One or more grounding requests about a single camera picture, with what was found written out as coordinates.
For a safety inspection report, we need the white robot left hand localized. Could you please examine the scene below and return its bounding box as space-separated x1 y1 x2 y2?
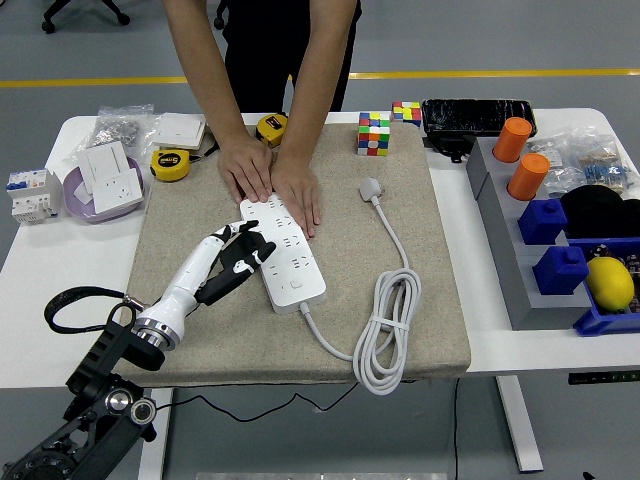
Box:
134 218 278 346

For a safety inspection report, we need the white power strip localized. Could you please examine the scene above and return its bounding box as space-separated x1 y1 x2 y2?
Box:
238 194 327 315

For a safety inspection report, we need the clear bag of resistors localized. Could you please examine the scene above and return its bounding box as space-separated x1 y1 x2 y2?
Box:
569 130 640 197

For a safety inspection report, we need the white wall socket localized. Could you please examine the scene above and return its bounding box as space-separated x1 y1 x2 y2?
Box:
91 168 146 215

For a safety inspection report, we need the white switch panel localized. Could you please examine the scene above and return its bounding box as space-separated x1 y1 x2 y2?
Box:
150 112 207 151

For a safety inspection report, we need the white table leg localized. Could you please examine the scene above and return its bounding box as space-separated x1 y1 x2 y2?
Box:
494 374 545 474
137 387 175 480

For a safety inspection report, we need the black office chair base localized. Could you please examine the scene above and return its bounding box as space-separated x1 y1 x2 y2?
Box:
40 0 132 35

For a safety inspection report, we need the grey-brown mat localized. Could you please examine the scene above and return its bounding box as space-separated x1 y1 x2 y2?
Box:
117 119 474 389

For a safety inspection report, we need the black cloth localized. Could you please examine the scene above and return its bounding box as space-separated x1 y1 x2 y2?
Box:
559 184 640 240

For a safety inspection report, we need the black table control panel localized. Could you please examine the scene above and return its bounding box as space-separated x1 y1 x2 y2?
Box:
567 371 640 386

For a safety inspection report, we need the orange cylinder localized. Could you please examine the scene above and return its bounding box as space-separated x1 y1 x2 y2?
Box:
492 116 534 164
507 152 551 202

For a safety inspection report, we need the yellow tape measure with strap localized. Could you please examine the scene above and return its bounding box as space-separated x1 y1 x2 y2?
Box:
149 130 221 182

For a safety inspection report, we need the clear bag of screws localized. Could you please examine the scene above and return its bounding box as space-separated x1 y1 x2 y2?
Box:
62 103 157 164

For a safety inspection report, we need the clear bag of small parts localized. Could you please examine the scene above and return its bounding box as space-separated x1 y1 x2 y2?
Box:
527 137 586 199

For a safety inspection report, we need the person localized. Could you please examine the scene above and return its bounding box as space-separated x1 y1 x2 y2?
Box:
214 0 362 115

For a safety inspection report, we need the small colourful puzzle cube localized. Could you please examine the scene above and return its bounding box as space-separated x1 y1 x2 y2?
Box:
391 100 423 129

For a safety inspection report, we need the black cable under table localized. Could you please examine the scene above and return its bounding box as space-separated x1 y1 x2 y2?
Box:
154 382 360 422

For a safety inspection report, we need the white power cord with plug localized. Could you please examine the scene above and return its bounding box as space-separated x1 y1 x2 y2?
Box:
298 177 422 396

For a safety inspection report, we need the white switch plate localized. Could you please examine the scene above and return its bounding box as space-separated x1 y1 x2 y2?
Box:
74 140 132 196

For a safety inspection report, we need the purple bowl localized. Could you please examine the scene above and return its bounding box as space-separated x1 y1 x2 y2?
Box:
62 155 149 225

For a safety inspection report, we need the blue plastic bin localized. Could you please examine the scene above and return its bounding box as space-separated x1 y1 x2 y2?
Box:
564 234 640 337

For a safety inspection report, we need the person's right hand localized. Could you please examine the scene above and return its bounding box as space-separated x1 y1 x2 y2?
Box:
217 134 276 204

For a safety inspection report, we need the black plug adapter with cord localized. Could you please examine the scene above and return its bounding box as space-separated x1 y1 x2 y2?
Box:
195 230 274 307

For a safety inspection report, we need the yellow lemon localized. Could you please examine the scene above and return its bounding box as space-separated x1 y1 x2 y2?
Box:
584 256 636 314

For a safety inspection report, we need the black hanging cable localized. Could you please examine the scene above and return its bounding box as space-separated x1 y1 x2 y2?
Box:
452 377 461 480

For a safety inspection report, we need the black device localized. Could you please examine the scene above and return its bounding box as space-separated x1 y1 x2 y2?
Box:
424 132 479 164

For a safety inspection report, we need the large colourful puzzle cube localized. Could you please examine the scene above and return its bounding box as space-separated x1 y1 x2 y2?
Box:
356 110 392 157

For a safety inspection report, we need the grey block holder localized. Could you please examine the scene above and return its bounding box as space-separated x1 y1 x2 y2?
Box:
465 135 594 331

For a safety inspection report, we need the black wrapped tray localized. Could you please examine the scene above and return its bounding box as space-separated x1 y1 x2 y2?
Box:
421 98 539 139

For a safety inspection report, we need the blue block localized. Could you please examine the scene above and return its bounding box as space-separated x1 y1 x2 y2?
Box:
532 244 590 297
517 198 569 246

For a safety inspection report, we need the white circuit breaker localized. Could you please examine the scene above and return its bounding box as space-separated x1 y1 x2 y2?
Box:
5 168 64 225

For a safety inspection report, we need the person's left hand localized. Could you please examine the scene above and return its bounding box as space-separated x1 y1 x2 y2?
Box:
272 154 321 239

